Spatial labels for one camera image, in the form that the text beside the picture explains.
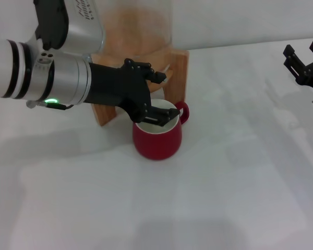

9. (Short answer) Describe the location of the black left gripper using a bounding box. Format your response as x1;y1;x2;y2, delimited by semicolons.
85;58;181;128

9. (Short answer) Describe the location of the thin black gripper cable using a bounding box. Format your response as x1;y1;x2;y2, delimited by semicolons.
26;100;75;111

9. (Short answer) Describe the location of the clear glass dispenser jar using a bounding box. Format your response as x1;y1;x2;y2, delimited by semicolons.
93;0;173;68

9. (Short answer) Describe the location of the wooden dispenser stand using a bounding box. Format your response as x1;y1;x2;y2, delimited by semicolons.
91;49;190;127

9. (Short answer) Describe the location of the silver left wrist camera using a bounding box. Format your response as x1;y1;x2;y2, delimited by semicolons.
33;0;105;57

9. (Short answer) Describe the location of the red cup with white inside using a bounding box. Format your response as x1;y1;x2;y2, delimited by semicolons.
132;100;190;161

